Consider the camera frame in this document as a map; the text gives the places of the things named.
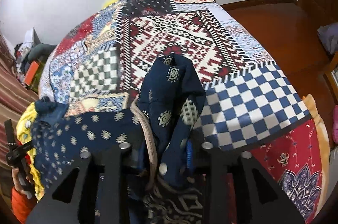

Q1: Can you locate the navy patterned hooded garment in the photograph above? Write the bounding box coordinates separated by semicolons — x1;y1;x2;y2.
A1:
31;54;206;223

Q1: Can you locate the orange sleeve forearm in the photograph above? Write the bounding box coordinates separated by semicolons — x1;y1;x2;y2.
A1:
11;187;37;223

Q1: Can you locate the person's left hand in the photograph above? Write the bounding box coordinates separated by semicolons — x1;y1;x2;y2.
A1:
11;166;35;195

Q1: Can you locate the yellow cartoon print garment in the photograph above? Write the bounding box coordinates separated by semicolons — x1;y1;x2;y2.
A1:
15;101;46;201

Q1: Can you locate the orange plush blanket edge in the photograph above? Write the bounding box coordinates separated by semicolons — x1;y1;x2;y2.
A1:
302;94;331;217

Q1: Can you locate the orange box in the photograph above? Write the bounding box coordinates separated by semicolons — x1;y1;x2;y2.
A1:
23;61;41;86

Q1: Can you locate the dark grey cushion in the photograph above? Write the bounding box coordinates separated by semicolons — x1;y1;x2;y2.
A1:
27;44;56;62

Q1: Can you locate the colourful patchwork bedspread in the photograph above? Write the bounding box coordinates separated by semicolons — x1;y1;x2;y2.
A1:
38;0;322;223

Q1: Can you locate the grey purple cloth on floor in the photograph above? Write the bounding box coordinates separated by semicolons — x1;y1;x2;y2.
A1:
317;23;338;55

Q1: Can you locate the yellow fluffy pillow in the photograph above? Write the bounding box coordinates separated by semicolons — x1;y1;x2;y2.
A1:
102;0;119;9

